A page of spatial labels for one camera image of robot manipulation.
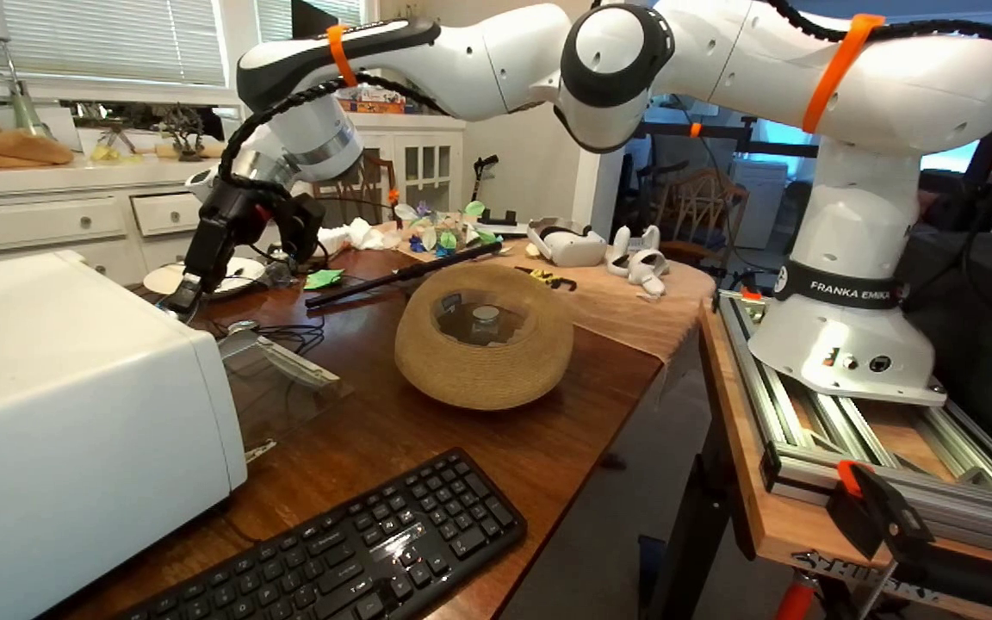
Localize tan fabric heap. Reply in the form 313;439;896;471
0;91;80;175

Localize long black rod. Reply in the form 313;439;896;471
303;239;507;317

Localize white VR controller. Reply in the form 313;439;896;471
605;222;667;280

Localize silver metal stand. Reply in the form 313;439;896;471
0;0;57;137

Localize green crumpled wrapper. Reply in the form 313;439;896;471
298;267;349;293

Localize tan table mat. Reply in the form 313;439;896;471
491;246;718;369

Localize white round plate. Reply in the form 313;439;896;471
140;252;268;304

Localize white VR headset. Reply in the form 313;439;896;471
523;222;611;269

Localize white microwave oven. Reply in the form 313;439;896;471
0;249;349;620

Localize small dark gadget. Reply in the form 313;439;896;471
260;246;298;288

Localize black computer keyboard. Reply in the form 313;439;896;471
114;449;531;620

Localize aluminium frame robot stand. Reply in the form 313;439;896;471
694;287;992;565

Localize white window blinds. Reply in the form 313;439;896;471
0;0;231;91

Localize small metal sculpture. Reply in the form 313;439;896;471
161;108;214;167
94;116;138;167

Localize white drawer dresser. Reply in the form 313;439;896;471
0;153;310;288

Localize tan straw hat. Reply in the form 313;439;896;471
389;257;578;415

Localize black equipment case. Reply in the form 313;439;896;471
903;170;992;474

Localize white crumpled paper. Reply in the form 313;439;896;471
327;215;406;255

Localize black orange bar clamp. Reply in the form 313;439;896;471
768;458;992;620

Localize white glass door cabinet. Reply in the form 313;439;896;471
344;109;471;226

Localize brown wicker chair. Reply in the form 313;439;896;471
647;167;752;271

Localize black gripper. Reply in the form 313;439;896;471
169;184;322;317

